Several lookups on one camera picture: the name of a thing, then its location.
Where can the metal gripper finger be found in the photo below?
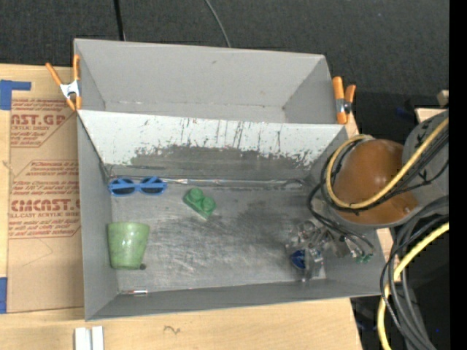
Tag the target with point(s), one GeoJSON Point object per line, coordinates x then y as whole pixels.
{"type": "Point", "coordinates": [319, 264]}
{"type": "Point", "coordinates": [307, 266]}

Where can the dark blue round object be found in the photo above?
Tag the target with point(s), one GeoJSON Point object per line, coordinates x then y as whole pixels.
{"type": "Point", "coordinates": [297, 259]}

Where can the grey metal bin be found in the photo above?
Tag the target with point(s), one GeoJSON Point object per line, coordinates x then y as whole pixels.
{"type": "Point", "coordinates": [219, 239]}

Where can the green toy brick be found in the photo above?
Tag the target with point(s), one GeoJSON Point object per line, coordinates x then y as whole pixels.
{"type": "Point", "coordinates": [200, 202]}

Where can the green cup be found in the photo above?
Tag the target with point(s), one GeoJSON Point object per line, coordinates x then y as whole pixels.
{"type": "Point", "coordinates": [127, 246]}

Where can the blue sunglasses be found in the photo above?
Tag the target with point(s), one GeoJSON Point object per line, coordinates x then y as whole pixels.
{"type": "Point", "coordinates": [122, 187]}

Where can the brown cardboard board, red print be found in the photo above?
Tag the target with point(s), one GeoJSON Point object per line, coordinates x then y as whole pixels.
{"type": "Point", "coordinates": [44, 268]}

